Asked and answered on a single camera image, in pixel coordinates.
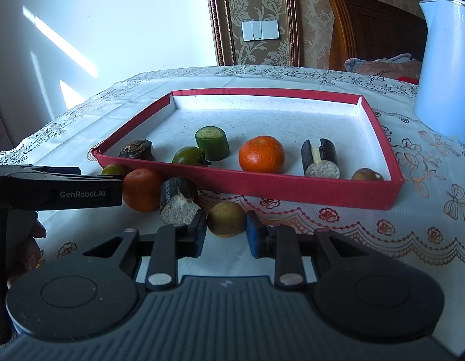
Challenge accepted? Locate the split dark eggplant piece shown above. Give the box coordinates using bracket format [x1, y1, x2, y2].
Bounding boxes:
[301, 139, 341, 178]

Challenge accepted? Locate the white wall light switch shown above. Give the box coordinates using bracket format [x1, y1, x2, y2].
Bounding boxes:
[242, 20, 280, 42]

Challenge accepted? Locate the person's left hand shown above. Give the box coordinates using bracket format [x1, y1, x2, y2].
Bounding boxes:
[8, 211, 46, 291]

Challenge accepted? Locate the light blue electric kettle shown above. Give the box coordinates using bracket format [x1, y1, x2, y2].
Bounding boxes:
[413, 0, 465, 145]

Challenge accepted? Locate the brown wooden headboard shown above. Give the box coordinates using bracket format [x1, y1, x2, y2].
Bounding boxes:
[323, 0, 428, 71]

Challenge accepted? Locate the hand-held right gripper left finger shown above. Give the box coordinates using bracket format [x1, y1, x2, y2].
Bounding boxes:
[82, 211, 208, 290]

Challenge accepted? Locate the green cucumber piece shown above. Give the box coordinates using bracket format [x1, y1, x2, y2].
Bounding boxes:
[195, 126, 230, 161]

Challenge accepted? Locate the wooden wall panel frame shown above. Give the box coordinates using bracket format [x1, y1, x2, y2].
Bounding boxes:
[203, 0, 301, 67]

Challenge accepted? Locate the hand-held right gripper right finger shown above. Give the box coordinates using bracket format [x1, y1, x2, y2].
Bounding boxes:
[245, 211, 355, 288]

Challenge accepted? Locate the orange tangerine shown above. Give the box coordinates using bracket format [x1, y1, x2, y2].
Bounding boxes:
[239, 136, 285, 174]
[122, 168, 164, 212]

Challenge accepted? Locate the green tomato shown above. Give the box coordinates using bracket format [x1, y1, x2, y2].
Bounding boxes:
[101, 164, 130, 177]
[172, 147, 211, 167]

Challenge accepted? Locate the dark eggplant piece in tray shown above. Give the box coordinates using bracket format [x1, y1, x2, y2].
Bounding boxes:
[119, 140, 155, 160]

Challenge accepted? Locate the red shallow box tray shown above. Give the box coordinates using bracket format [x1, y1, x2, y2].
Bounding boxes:
[91, 88, 403, 210]

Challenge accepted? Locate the yellowish brown round fruit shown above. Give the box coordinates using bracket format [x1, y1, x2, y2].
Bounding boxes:
[206, 202, 247, 238]
[351, 168, 384, 182]

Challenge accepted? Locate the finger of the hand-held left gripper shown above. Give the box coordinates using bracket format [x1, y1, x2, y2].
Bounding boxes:
[0, 164, 83, 177]

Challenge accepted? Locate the folded cloth on chair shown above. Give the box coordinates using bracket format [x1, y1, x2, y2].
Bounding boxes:
[344, 53, 423, 81]

